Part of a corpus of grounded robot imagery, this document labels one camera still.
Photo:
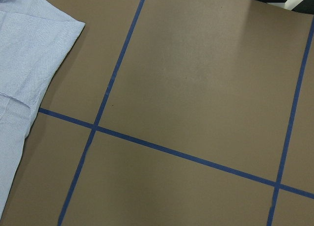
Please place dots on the blue striped button shirt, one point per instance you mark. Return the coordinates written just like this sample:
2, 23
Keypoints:
35, 38

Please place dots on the brown paper table mat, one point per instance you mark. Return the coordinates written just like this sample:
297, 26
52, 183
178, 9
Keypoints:
174, 113

